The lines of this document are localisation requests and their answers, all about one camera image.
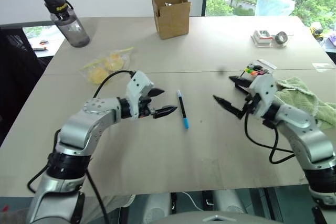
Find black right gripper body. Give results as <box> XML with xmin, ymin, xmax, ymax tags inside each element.
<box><xmin>242</xmin><ymin>93</ymin><xmax>261</xmax><ymax>116</ymax></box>

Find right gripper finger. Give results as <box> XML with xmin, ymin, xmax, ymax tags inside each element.
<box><xmin>213</xmin><ymin>94</ymin><xmax>249</xmax><ymax>121</ymax></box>
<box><xmin>228</xmin><ymin>76</ymin><xmax>253</xmax><ymax>95</ymax></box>

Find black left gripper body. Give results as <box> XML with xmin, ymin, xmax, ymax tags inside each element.
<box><xmin>137</xmin><ymin>95</ymin><xmax>157</xmax><ymax>119</ymax></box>

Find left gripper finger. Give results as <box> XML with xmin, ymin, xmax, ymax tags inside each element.
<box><xmin>147</xmin><ymin>88</ymin><xmax>166</xmax><ymax>99</ymax></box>
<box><xmin>153</xmin><ymin>105</ymin><xmax>179</xmax><ymax>119</ymax></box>

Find black pen with blue cap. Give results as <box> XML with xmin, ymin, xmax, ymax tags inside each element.
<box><xmin>177</xmin><ymin>89</ymin><xmax>190</xmax><ymax>130</ymax></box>

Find clear case of coloured markers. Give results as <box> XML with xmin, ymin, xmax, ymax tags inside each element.
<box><xmin>245</xmin><ymin>59</ymin><xmax>278</xmax><ymax>78</ymax></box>

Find white and red box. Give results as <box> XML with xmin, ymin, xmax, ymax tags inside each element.
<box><xmin>253</xmin><ymin>29</ymin><xmax>272</xmax><ymax>45</ymax></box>

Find green towel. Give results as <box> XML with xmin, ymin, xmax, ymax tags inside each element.
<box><xmin>274</xmin><ymin>77</ymin><xmax>336</xmax><ymax>131</ymax></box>

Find clear bag with yellow items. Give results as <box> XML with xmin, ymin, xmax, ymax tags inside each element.
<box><xmin>78</xmin><ymin>46</ymin><xmax>135</xmax><ymax>86</ymax></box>

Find grey tape roll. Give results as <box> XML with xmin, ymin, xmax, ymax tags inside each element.
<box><xmin>275</xmin><ymin>31</ymin><xmax>288</xmax><ymax>45</ymax></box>

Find brown cardboard box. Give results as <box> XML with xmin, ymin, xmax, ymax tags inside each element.
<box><xmin>151</xmin><ymin>0</ymin><xmax>192</xmax><ymax>40</ymax></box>

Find clear plastic scrap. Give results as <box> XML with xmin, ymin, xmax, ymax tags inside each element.
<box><xmin>311</xmin><ymin>62</ymin><xmax>334</xmax><ymax>72</ymax></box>

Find pale blue plastic bag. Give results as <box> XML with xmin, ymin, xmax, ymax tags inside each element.
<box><xmin>254</xmin><ymin>0</ymin><xmax>297</xmax><ymax>17</ymax></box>

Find yellow and black object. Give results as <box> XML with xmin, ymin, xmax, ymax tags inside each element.
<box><xmin>310</xmin><ymin>21</ymin><xmax>324</xmax><ymax>41</ymax></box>

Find grey rounded robot shape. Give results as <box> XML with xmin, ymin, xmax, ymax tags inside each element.
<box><xmin>212</xmin><ymin>189</ymin><xmax>248</xmax><ymax>215</ymax></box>
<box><xmin>143</xmin><ymin>193</ymin><xmax>172</xmax><ymax>224</ymax></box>

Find grey water bottle black lid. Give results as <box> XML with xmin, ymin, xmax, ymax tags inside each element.
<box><xmin>41</xmin><ymin>0</ymin><xmax>91</xmax><ymax>48</ymax></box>

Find grey robot torso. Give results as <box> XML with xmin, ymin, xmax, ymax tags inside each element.
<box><xmin>156</xmin><ymin>210</ymin><xmax>282</xmax><ymax>224</ymax></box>

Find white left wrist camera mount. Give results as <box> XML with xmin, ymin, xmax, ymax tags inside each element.
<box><xmin>125</xmin><ymin>70</ymin><xmax>155</xmax><ymax>119</ymax></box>

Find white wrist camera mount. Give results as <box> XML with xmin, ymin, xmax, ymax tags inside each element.
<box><xmin>125</xmin><ymin>70</ymin><xmax>155</xmax><ymax>119</ymax></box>
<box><xmin>247</xmin><ymin>72</ymin><xmax>277</xmax><ymax>118</ymax></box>

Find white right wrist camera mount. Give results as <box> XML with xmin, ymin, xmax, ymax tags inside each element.
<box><xmin>247</xmin><ymin>72</ymin><xmax>277</xmax><ymax>118</ymax></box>

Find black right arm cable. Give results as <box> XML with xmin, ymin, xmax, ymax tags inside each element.
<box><xmin>244</xmin><ymin>102</ymin><xmax>295</xmax><ymax>165</ymax></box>

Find thin white cable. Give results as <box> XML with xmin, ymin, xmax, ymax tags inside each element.
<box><xmin>180</xmin><ymin>191</ymin><xmax>205</xmax><ymax>212</ymax></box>

